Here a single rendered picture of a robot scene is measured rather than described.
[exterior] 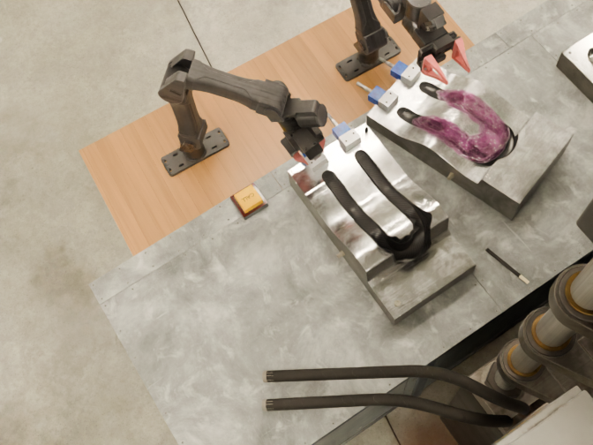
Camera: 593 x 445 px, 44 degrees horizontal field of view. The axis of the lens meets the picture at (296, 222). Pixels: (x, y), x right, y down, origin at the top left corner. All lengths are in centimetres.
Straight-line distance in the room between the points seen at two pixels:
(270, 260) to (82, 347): 114
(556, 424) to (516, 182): 90
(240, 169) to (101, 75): 143
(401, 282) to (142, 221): 76
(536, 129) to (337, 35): 69
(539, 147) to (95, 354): 178
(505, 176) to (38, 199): 198
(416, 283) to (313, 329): 29
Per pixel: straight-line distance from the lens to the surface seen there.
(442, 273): 194
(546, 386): 173
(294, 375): 188
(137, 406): 284
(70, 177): 324
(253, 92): 178
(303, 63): 232
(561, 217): 213
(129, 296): 207
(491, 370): 193
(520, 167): 204
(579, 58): 231
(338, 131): 206
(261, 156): 216
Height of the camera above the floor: 269
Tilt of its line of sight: 67 degrees down
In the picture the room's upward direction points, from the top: 12 degrees counter-clockwise
